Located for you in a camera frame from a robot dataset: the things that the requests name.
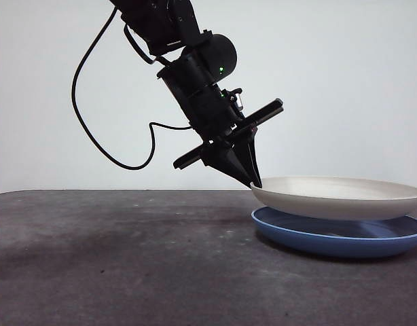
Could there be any white round plate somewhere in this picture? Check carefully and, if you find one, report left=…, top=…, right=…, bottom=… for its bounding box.
left=251, top=175, right=417, bottom=221

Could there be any blue round plate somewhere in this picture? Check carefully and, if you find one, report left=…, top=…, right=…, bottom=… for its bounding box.
left=251, top=206, right=417, bottom=257

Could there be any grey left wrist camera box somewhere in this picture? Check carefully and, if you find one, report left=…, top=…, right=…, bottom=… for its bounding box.
left=228, top=87, right=245, bottom=113

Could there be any short black cable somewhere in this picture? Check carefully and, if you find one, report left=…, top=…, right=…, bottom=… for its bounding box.
left=122, top=25, right=164, bottom=65

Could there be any long black cable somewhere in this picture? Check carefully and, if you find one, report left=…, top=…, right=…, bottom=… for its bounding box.
left=71, top=6, right=193, bottom=170

